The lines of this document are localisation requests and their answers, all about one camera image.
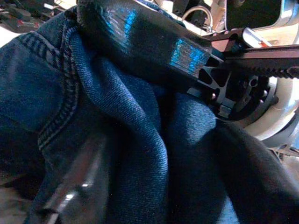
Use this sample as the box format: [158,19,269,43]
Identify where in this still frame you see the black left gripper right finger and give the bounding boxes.
[77,0,214,80]

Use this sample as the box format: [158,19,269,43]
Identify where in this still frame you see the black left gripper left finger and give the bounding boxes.
[43,136,107,224]

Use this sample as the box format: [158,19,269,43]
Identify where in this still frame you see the blue denim jeans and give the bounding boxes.
[0,4,239,224]

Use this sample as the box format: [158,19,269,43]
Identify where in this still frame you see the silver rimmed dark panel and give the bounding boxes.
[223,0,299,33]

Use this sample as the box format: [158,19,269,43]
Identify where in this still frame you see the black sandal with red mark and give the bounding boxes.
[0,4,49,32]

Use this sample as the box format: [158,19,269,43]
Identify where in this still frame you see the black cloth garment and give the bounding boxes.
[198,121,299,224]

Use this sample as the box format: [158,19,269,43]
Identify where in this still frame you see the grey looped cable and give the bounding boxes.
[181,5,214,31]

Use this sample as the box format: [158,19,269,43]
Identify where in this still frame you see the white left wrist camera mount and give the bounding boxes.
[242,76,299,150]

